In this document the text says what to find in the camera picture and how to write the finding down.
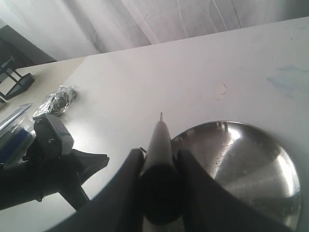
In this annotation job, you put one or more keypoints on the crumpled plastic bag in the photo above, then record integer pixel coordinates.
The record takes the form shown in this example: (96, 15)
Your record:
(57, 102)

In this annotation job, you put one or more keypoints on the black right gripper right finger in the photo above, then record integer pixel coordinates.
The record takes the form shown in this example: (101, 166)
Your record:
(210, 208)

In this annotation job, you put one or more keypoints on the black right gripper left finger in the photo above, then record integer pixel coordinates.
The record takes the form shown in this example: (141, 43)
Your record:
(115, 208)

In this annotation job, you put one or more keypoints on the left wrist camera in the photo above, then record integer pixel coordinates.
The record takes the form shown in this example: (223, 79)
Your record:
(52, 136)

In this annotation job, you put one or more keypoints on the black handled kitchen knife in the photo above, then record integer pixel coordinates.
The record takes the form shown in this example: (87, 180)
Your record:
(159, 185)

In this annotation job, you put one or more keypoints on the white backdrop curtain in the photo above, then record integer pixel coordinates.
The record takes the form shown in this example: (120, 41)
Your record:
(66, 29)

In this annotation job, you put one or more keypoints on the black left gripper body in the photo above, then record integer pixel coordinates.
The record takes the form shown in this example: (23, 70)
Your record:
(35, 179)

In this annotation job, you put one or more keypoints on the blue clear container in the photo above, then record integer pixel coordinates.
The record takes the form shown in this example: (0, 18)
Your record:
(16, 135)

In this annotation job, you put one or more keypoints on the round steel plate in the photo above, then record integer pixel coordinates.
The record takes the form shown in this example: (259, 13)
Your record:
(250, 164)

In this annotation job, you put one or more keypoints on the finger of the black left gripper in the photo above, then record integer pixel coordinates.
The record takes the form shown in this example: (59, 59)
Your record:
(89, 162)

